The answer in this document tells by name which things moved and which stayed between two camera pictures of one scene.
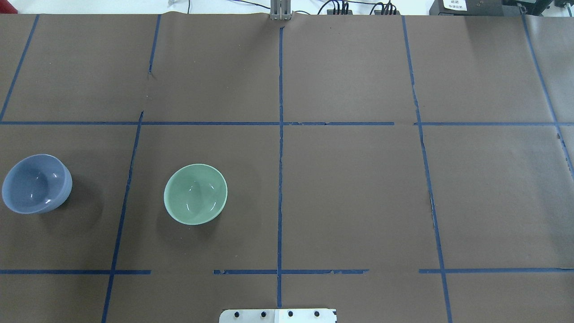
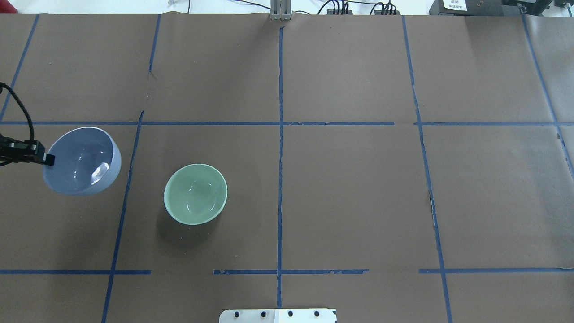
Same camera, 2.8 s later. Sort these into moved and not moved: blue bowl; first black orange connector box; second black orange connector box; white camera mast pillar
Moved: blue bowl
Not moved: first black orange connector box; white camera mast pillar; second black orange connector box
